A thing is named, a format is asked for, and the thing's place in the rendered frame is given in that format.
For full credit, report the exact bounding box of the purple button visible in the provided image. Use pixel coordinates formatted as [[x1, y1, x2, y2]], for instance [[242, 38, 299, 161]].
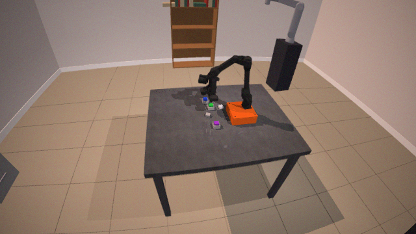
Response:
[[212, 121, 220, 129]]

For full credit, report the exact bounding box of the green button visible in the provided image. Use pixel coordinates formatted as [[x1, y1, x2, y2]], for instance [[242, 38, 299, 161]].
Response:
[[207, 103, 215, 111]]

